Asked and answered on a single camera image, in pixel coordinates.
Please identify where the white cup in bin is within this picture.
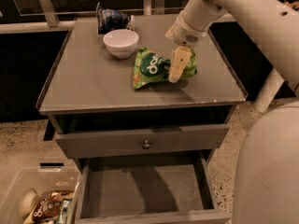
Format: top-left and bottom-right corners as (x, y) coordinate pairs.
(19, 189), (39, 217)

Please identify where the green packet in bin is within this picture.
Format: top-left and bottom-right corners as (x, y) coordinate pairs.
(57, 199), (72, 224)

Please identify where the white ceramic bowl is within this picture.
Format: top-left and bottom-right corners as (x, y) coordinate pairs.
(103, 29), (139, 59)

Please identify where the green rice chip bag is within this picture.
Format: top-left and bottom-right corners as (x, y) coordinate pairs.
(133, 48), (197, 90)

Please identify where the metal glass railing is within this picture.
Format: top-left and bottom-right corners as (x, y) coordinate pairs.
(0, 0), (299, 35)

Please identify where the brown snack bag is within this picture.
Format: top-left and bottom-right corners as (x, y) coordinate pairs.
(27, 190), (74, 224)

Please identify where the clear plastic storage bin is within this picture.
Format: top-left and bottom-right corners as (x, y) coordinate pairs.
(0, 167), (80, 224)

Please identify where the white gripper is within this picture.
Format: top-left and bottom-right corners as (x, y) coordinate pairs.
(165, 12), (207, 83)

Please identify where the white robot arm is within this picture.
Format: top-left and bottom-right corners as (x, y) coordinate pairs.
(166, 0), (299, 224)

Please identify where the grey top drawer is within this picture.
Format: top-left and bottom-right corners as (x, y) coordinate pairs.
(55, 124), (229, 159)

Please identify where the grey open middle drawer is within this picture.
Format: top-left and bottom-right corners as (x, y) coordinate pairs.
(74, 152), (231, 224)

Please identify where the grey drawer cabinet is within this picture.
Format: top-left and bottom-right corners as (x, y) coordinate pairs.
(36, 13), (249, 224)

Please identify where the round metal drawer knob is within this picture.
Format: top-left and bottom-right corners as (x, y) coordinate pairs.
(143, 140), (151, 149)

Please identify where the dark blue snack bag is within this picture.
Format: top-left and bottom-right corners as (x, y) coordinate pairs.
(96, 3), (134, 35)

